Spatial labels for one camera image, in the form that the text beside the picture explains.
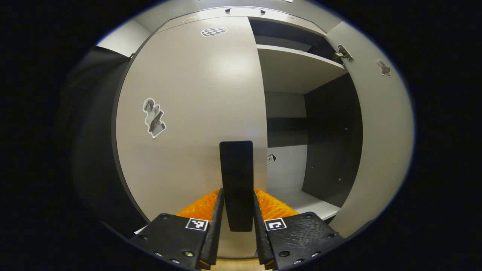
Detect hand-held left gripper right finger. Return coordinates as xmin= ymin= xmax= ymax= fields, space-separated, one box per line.
xmin=252 ymin=187 xmax=345 ymax=271

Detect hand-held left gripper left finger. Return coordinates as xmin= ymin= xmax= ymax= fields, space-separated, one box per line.
xmin=130 ymin=188 xmax=225 ymax=271

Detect shoe cabinet door checkered sticker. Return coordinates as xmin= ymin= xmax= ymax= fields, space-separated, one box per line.
xmin=115 ymin=16 xmax=268 ymax=258

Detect shoe cabinet door box stickers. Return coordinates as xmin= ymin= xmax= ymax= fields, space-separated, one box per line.
xmin=326 ymin=21 xmax=415 ymax=238

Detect beige double-door shoe cabinet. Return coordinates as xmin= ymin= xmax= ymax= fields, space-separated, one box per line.
xmin=113 ymin=6 xmax=364 ymax=260

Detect metal door hinge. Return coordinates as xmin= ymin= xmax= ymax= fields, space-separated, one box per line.
xmin=333 ymin=44 xmax=354 ymax=63

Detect black backdrop cloth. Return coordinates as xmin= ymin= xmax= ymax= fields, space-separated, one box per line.
xmin=72 ymin=47 xmax=151 ymax=238

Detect black drawer handle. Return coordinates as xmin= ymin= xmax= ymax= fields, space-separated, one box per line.
xmin=225 ymin=7 xmax=266 ymax=16

